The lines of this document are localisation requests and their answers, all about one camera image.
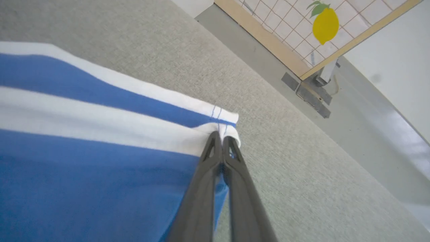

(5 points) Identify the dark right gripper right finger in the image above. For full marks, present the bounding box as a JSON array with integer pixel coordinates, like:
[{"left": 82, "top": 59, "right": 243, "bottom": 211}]
[{"left": 222, "top": 136, "right": 278, "bottom": 242}]

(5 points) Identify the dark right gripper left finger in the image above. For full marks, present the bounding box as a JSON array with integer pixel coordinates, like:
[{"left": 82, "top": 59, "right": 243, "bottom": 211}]
[{"left": 166, "top": 131, "right": 224, "bottom": 242}]

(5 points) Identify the blue white striped garment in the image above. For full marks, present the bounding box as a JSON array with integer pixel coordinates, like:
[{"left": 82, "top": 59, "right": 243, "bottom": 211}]
[{"left": 0, "top": 41, "right": 241, "bottom": 242}]

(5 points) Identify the grey fabric sofa seat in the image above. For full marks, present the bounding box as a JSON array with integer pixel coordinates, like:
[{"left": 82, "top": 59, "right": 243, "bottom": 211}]
[{"left": 0, "top": 0, "right": 430, "bottom": 242}]

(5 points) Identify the grey metal panel foot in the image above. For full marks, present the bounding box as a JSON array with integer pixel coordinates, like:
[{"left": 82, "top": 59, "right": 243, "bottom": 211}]
[
  {"left": 314, "top": 59, "right": 341, "bottom": 87},
  {"left": 295, "top": 82, "right": 333, "bottom": 119}
]

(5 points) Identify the small black floor tape patch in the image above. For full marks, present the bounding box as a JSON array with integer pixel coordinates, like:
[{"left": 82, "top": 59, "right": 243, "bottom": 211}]
[{"left": 281, "top": 72, "right": 300, "bottom": 91}]

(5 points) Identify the lemon print tiled partition panel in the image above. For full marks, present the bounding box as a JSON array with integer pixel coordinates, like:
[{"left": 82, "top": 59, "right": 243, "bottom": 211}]
[{"left": 214, "top": 0, "right": 422, "bottom": 80}]

